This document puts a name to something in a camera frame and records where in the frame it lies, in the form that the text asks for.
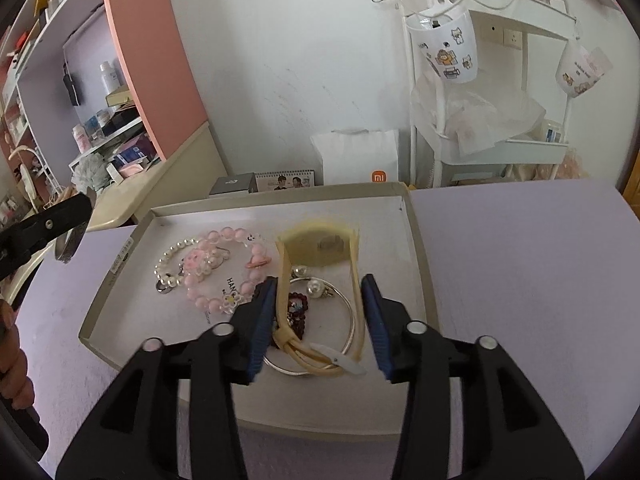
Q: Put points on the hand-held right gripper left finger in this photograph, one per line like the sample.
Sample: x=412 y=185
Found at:
x=265 y=330

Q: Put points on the person's left hand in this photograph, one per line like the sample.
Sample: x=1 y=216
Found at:
x=17 y=375

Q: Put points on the large printed white hanging cup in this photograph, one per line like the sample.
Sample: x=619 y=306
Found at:
x=445 y=45

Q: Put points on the round standing mirror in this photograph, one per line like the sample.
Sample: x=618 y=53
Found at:
x=27 y=182

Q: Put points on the white utility cart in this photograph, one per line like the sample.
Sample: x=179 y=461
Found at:
x=500 y=155

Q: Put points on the black hanging pouch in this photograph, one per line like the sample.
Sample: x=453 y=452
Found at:
x=72 y=85

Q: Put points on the flat cardboard box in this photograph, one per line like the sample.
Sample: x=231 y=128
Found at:
x=120 y=95

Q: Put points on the desk calendar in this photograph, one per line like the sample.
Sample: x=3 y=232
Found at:
x=285 y=181

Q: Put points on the pink case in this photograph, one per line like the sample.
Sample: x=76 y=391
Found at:
x=131 y=170

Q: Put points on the pink bottle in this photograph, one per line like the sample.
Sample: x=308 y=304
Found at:
x=80 y=137

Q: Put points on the yellow wrist watch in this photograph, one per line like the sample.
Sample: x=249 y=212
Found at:
x=310 y=245

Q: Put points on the grey box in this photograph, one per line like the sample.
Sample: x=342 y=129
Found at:
x=230 y=185

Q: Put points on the white paper bag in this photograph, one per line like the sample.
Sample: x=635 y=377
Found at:
x=350 y=155

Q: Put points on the pink shelf unit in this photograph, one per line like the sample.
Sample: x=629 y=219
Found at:
x=145 y=60

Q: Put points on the wall socket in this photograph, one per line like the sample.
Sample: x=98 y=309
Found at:
x=502 y=36

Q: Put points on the small printed white hanging cup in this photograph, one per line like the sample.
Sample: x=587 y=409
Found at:
x=575 y=72

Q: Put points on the grey pompom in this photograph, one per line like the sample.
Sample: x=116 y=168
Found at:
x=90 y=170

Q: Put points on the white shallow jewelry tray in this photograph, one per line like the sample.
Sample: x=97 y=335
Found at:
x=380 y=240

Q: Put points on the thin silver bangle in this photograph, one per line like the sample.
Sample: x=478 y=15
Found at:
x=282 y=366

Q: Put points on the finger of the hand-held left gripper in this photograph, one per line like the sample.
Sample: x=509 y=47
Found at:
x=50 y=222

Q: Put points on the white bottle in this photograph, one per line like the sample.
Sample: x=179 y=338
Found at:
x=106 y=77

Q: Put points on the beige desk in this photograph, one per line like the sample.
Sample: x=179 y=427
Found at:
x=150 y=190

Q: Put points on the clear plastic bag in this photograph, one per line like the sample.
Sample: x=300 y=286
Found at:
x=470 y=120

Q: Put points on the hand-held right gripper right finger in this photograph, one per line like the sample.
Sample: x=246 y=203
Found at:
x=375 y=330

